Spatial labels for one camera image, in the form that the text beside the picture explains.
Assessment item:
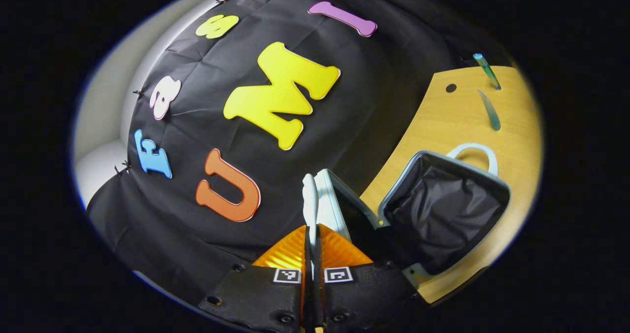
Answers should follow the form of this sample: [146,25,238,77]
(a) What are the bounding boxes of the light blue suitcase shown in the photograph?
[301,143,511,288]

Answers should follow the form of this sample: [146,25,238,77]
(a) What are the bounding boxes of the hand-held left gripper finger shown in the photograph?
[197,225,309,333]
[314,224,430,333]

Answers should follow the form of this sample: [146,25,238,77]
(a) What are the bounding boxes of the white and blue squeeze tube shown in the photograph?
[477,90,502,131]

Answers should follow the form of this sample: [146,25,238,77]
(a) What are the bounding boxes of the teal clear bottle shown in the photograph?
[473,53,502,91]

